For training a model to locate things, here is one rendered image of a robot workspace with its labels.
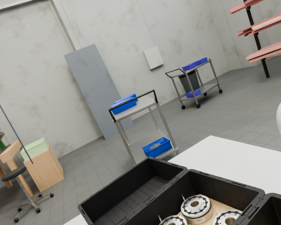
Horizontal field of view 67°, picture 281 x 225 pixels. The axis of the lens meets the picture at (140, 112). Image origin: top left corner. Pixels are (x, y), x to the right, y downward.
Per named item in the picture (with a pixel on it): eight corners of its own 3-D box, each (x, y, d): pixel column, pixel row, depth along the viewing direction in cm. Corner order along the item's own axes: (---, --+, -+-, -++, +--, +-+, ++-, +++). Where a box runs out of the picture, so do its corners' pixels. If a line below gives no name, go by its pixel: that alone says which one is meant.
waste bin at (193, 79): (196, 89, 685) (188, 69, 672) (206, 89, 635) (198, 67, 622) (182, 97, 670) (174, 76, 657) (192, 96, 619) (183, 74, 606)
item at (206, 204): (195, 192, 79) (194, 191, 79) (216, 202, 70) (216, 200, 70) (175, 210, 74) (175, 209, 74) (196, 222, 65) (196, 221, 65)
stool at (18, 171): (13, 227, 305) (-11, 189, 292) (19, 208, 363) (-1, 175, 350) (54, 203, 325) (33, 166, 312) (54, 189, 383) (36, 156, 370)
